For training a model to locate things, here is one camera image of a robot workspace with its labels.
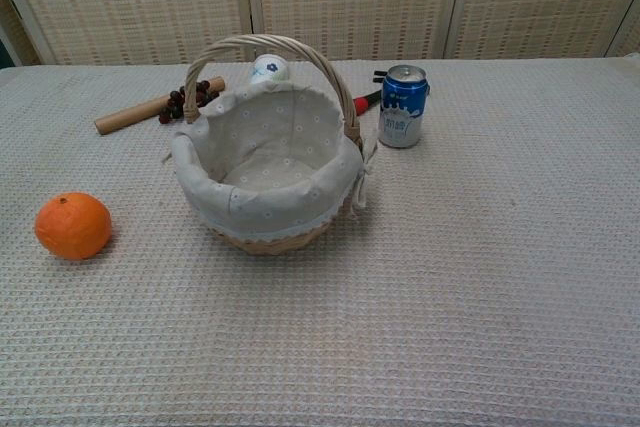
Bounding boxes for fabric-lined wicker basket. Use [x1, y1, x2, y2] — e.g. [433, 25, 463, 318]
[160, 34, 380, 257]

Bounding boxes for blue and white drink can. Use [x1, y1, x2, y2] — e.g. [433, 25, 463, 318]
[377, 64, 430, 150]

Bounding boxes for orange fruit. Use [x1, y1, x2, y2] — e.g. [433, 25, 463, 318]
[33, 191, 113, 262]

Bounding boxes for beige waffle-weave tablecloth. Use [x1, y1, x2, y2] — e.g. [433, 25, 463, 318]
[0, 54, 640, 427]

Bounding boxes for bunch of dark red grapes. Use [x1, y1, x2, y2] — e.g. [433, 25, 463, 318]
[158, 79, 220, 125]

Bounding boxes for woven bamboo folding screen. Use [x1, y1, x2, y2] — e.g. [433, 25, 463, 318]
[0, 0, 640, 67]

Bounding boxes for wooden rolling pin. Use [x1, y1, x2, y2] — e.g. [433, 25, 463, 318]
[94, 76, 227, 136]

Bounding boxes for white paper cup with flower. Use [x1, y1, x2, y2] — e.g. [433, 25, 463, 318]
[248, 53, 291, 86]

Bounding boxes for black and red claw hammer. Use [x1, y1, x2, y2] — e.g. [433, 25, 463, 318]
[353, 70, 432, 117]

